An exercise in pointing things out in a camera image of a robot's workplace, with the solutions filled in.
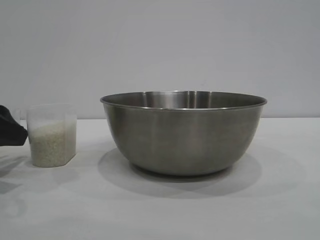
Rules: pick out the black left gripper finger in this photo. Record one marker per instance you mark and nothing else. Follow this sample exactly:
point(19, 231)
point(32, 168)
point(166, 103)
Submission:
point(11, 132)

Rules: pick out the white rice grains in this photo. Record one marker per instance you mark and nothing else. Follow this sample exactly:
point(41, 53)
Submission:
point(51, 146)

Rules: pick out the clear plastic measuring cup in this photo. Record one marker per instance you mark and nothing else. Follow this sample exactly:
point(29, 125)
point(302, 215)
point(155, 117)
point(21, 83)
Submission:
point(50, 113)

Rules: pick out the stainless steel mixing bowl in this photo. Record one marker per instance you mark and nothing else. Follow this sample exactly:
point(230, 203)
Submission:
point(183, 140)

